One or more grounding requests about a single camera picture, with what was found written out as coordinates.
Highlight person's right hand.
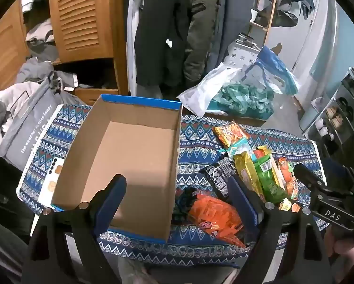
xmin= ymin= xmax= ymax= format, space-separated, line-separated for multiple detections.
xmin=325 ymin=228 xmax=354 ymax=263

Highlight panelled wooden wardrobe door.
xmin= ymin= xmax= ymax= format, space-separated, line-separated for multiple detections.
xmin=0 ymin=3 xmax=31 ymax=95

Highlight teal cartoon snack packet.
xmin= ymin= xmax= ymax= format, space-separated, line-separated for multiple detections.
xmin=218 ymin=140 xmax=255 ymax=162

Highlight white hanging garment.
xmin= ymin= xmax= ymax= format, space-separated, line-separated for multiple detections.
xmin=126 ymin=0 xmax=146 ymax=96

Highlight white phone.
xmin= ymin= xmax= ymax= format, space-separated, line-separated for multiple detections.
xmin=36 ymin=157 xmax=66 ymax=211

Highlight pile of clothes in wardrobe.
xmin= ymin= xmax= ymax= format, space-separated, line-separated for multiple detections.
xmin=20 ymin=0 xmax=60 ymax=62

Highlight olive hanging jacket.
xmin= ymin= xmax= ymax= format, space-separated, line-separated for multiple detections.
xmin=183 ymin=0 xmax=219 ymax=87

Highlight grey garment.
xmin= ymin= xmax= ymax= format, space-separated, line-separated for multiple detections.
xmin=17 ymin=57 xmax=83 ymax=96

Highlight yellow snack packet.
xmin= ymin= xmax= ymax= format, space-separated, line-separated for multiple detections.
xmin=234 ymin=151 xmax=265 ymax=197

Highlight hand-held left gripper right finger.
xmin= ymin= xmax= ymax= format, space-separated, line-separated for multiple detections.
xmin=228 ymin=176 xmax=334 ymax=284

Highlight grey tote bag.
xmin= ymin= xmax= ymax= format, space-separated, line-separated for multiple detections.
xmin=0 ymin=74 xmax=89 ymax=173

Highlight white plastic bag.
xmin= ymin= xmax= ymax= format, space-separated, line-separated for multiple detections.
xmin=177 ymin=62 xmax=246 ymax=118

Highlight wooden shelf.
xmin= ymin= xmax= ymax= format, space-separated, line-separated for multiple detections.
xmin=248 ymin=0 xmax=280 ymax=45

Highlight dark shoes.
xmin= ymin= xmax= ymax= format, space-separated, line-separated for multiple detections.
xmin=270 ymin=0 xmax=299 ymax=28

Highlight orange fries snack packet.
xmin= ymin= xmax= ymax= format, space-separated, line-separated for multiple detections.
xmin=212 ymin=122 xmax=251 ymax=148

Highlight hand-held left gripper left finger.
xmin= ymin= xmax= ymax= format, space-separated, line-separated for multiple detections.
xmin=22 ymin=174 xmax=127 ymax=284

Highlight blue plastic bag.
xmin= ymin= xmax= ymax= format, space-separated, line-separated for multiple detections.
xmin=242 ymin=46 xmax=301 ymax=96

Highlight small yellow candy packet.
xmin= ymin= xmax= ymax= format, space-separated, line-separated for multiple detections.
xmin=279 ymin=198 xmax=301 ymax=212

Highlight louvered wooden wardrobe door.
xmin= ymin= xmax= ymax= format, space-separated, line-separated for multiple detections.
xmin=48 ymin=0 xmax=128 ymax=63

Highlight black snack packet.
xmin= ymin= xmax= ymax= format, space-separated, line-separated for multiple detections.
xmin=201 ymin=157 xmax=239 ymax=199

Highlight pale blue storage box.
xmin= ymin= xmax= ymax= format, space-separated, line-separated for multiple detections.
xmin=299 ymin=96 xmax=327 ymax=132

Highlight black hanging coat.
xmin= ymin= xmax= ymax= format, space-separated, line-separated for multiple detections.
xmin=134 ymin=0 xmax=193 ymax=87

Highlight grey shoe rack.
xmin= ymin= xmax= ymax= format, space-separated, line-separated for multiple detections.
xmin=301 ymin=64 xmax=354 ymax=158

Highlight blue patterned tablecloth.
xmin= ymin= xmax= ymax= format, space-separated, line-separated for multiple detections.
xmin=16 ymin=103 xmax=328 ymax=268

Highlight orange and white snack packet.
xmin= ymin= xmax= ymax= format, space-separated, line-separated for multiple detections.
xmin=276 ymin=157 xmax=299 ymax=200

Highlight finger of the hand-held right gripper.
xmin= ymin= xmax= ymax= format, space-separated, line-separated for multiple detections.
xmin=293 ymin=163 xmax=331 ymax=194

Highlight blue-grey hanging coat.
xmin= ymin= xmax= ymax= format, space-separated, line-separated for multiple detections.
xmin=208 ymin=0 xmax=254 ymax=72

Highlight white printed tin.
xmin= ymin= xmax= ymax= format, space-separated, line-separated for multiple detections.
xmin=227 ymin=34 xmax=265 ymax=69

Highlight blue-edged cardboard box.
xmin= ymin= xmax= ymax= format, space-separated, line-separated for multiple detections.
xmin=50 ymin=94 xmax=183 ymax=244

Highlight large orange snack packet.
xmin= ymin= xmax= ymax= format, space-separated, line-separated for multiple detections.
xmin=187 ymin=194 xmax=246 ymax=248

